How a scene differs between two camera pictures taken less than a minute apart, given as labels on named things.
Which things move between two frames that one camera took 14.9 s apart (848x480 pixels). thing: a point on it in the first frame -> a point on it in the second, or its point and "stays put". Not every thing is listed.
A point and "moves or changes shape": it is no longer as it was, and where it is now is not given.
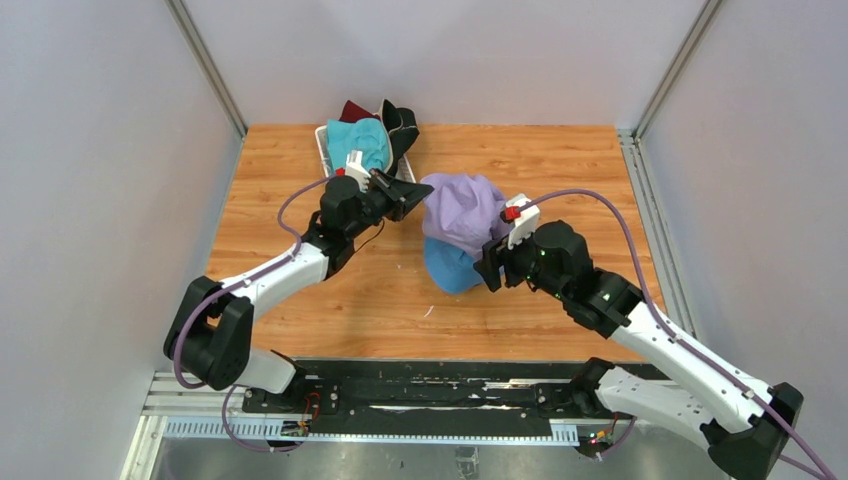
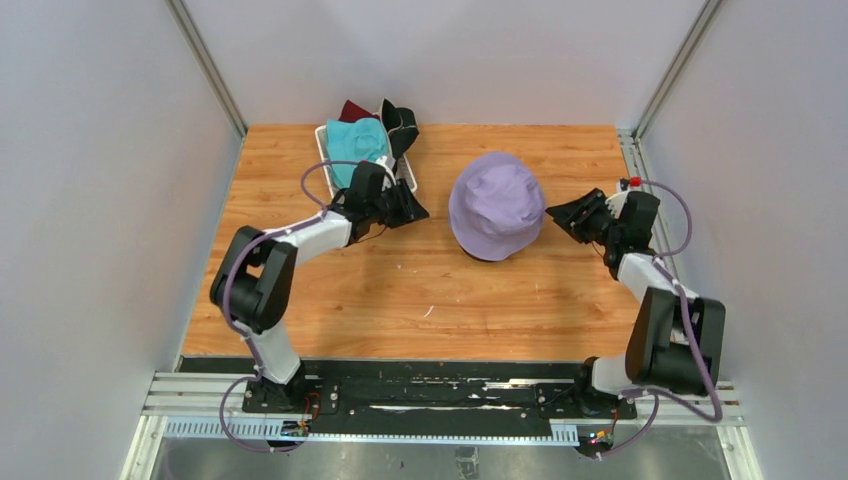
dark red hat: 353,112 stays put
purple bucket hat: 462,211 moves or changes shape
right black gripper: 495,253 -> 573,217
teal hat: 368,135 stays put
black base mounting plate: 438,389 stays put
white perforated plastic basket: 406,174 stays put
